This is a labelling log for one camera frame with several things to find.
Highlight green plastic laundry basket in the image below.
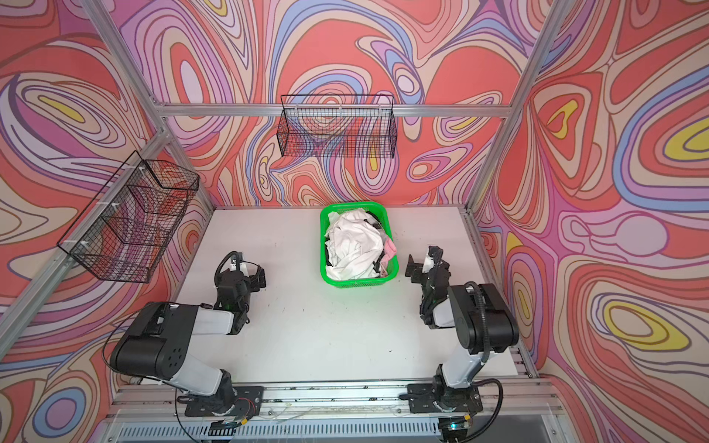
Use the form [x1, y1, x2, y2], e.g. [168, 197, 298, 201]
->
[319, 201, 400, 289]

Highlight white t shirt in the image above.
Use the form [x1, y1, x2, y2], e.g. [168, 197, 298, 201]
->
[323, 208, 388, 282]

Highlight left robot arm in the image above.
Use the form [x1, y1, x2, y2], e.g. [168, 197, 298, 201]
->
[108, 251, 267, 416]

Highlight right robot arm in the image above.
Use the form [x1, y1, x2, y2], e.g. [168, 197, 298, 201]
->
[401, 247, 520, 415]

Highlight pink cloth in basket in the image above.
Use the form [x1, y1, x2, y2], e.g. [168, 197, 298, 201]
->
[381, 237, 397, 267]

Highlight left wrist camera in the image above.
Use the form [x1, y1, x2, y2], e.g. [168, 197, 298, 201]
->
[225, 260, 249, 275]

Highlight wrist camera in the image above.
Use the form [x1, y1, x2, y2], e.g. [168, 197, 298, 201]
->
[225, 260, 249, 275]
[422, 245, 443, 273]

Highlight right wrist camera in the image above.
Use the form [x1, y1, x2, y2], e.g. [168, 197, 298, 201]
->
[422, 245, 443, 273]

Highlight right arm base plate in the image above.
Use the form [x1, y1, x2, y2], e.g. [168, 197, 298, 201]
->
[399, 383, 484, 415]

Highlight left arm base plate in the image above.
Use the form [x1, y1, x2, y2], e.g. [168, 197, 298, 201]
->
[177, 385, 265, 418]

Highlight black wire basket left wall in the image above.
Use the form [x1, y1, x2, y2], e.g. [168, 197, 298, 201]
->
[57, 151, 199, 284]

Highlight black wire basket wall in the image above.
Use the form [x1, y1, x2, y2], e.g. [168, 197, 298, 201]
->
[57, 151, 199, 284]
[276, 93, 398, 159]

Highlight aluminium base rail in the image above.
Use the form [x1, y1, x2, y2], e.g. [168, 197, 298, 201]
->
[92, 378, 578, 442]

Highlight black wire basket back wall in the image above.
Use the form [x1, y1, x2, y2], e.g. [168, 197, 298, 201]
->
[276, 93, 398, 159]

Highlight aluminium frame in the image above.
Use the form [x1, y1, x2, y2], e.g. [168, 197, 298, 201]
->
[1, 1, 575, 357]

